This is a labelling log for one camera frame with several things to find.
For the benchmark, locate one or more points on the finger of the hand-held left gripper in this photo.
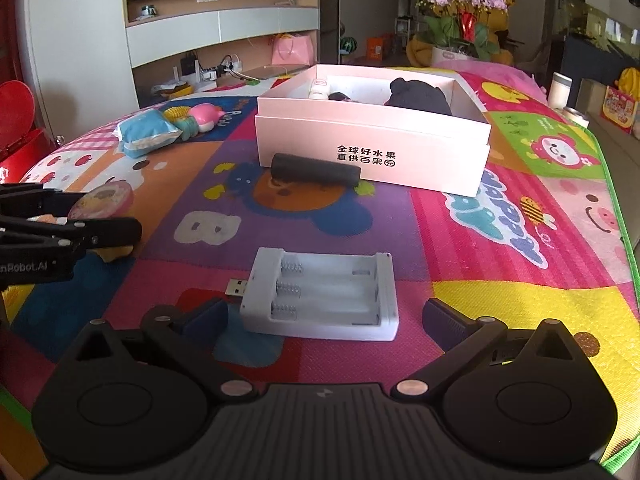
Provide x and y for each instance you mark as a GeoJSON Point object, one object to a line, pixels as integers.
{"type": "Point", "coordinates": [110, 232]}
{"type": "Point", "coordinates": [30, 200]}

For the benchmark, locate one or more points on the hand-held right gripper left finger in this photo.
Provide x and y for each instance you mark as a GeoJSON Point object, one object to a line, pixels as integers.
{"type": "Point", "coordinates": [202, 320]}

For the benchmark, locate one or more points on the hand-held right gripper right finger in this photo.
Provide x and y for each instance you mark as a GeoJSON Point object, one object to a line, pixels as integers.
{"type": "Point", "coordinates": [445, 325]}

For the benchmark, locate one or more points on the round-print snack packet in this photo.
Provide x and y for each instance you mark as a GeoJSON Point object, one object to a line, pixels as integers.
{"type": "Point", "coordinates": [100, 200]}

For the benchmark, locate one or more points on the blue wet wipes packet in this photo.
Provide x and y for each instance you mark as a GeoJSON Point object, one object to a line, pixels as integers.
{"type": "Point", "coordinates": [147, 132]}

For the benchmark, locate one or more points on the white battery charger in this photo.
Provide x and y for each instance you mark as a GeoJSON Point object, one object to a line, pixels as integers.
{"type": "Point", "coordinates": [325, 295]}

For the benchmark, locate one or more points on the yellow corn toy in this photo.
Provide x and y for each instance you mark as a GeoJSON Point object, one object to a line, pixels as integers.
{"type": "Point", "coordinates": [177, 112]}

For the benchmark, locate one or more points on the pink and teal toy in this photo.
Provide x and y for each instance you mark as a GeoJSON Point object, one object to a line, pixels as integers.
{"type": "Point", "coordinates": [206, 117]}

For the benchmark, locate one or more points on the black foam cylinder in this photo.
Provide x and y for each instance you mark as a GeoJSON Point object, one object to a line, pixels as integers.
{"type": "Point", "coordinates": [315, 170]}

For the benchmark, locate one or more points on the pink cardboard box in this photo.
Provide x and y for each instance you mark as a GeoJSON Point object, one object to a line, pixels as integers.
{"type": "Point", "coordinates": [370, 140]}

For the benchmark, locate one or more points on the black plush toy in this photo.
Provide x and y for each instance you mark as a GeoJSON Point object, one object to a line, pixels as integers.
{"type": "Point", "coordinates": [417, 95]}

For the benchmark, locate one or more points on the dark printed snack packet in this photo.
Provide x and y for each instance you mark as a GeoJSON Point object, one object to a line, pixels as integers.
{"type": "Point", "coordinates": [344, 97]}

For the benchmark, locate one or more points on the red and white foam tube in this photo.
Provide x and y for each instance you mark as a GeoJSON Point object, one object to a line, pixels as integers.
{"type": "Point", "coordinates": [319, 90]}

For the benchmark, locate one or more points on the colourful cartoon play mat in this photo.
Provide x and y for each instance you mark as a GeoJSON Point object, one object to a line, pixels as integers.
{"type": "Point", "coordinates": [450, 260]}

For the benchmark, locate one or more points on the white television cabinet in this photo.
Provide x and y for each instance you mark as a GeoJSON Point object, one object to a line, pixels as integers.
{"type": "Point", "coordinates": [225, 30]}

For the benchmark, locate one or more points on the pink gift bag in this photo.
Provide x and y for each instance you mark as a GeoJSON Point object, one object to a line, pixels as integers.
{"type": "Point", "coordinates": [293, 49]}

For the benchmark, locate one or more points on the pink cushion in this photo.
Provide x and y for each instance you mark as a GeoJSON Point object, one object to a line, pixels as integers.
{"type": "Point", "coordinates": [480, 67]}

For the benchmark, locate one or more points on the white cylinder container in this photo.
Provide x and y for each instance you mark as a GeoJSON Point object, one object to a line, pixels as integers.
{"type": "Point", "coordinates": [561, 90]}

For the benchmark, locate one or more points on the colourful cartoon gift bag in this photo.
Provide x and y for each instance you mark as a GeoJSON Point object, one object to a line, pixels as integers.
{"type": "Point", "coordinates": [620, 110]}

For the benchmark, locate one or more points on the orange box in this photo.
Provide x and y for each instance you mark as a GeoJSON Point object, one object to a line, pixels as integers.
{"type": "Point", "coordinates": [380, 46]}

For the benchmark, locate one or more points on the watermelon ball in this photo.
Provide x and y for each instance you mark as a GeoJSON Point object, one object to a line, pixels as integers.
{"type": "Point", "coordinates": [348, 46]}

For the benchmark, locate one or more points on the large yellow plush toy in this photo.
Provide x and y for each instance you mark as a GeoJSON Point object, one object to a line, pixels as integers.
{"type": "Point", "coordinates": [500, 30]}

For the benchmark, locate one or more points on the black fish tank cabinet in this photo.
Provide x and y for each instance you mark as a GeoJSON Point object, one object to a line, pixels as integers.
{"type": "Point", "coordinates": [590, 55]}

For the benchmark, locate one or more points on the yellow backpack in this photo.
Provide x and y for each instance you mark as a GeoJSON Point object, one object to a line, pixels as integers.
{"type": "Point", "coordinates": [631, 79]}

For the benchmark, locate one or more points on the pink orchid plant in pot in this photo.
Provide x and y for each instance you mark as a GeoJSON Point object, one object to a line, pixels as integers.
{"type": "Point", "coordinates": [462, 15]}

